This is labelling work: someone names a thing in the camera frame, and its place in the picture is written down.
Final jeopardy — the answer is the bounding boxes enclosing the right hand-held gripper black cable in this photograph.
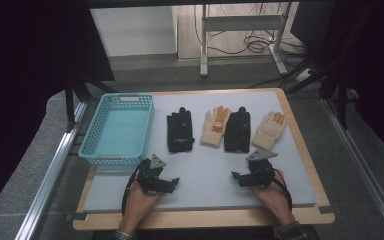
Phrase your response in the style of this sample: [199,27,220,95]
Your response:
[273,169,293,212]

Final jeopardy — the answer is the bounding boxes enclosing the person's checked sleeve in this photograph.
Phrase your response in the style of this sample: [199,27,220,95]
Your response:
[113,229,136,240]
[277,221,310,240]

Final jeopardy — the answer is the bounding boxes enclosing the cream glove with orange fingers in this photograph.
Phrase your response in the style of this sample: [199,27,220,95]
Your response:
[251,111,287,152]
[200,105,231,149]

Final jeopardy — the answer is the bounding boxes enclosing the turquoise plastic basket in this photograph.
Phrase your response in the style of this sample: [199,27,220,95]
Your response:
[78,93,155,167]

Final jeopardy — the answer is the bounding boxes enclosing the person's left checked sleeve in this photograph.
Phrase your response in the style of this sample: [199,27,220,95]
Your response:
[113,229,136,240]

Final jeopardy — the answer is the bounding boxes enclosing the black glove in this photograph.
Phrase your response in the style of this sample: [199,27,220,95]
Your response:
[223,106,252,154]
[166,106,196,154]

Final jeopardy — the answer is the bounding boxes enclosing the person's right checked sleeve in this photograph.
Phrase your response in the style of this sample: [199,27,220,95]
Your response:
[277,221,310,240]

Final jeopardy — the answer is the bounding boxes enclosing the left hand-held gripper black cable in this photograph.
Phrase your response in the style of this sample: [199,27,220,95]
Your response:
[121,164,143,217]

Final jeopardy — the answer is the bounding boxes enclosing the person's left hand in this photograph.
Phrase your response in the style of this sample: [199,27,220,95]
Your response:
[119,181,163,234]

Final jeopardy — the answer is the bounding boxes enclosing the person's right hand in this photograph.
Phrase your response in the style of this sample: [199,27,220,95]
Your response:
[251,170,296,227]

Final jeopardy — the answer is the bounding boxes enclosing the white metal desk frame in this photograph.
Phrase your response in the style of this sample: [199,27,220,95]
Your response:
[199,3,290,78]

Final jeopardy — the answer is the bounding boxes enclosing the dark curtain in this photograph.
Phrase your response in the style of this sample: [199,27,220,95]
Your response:
[326,0,384,166]
[0,0,115,219]

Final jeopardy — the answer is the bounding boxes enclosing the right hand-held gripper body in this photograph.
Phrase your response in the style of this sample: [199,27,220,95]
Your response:
[245,148,279,188]

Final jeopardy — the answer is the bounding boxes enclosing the white cabinet panel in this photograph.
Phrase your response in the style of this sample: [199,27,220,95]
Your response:
[89,5,178,58]

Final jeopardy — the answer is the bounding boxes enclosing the black cables on floor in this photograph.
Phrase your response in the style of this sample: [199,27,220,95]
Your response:
[193,3,309,57]

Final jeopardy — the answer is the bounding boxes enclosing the aluminium rail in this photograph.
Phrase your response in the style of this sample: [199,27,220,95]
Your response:
[321,97,384,240]
[14,101,88,240]

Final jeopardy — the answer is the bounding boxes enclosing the black metal stand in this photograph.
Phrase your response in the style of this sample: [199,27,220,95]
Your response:
[285,49,362,131]
[63,74,116,132]

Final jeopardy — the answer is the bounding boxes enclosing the white power strip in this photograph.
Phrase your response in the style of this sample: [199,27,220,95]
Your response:
[294,67,313,83]

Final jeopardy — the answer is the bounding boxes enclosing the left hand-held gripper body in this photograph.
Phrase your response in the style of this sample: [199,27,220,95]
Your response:
[135,153,170,194]

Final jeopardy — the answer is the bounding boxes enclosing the hand-held gripper black cable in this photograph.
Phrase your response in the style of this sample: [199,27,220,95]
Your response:
[121,164,143,217]
[273,169,293,212]

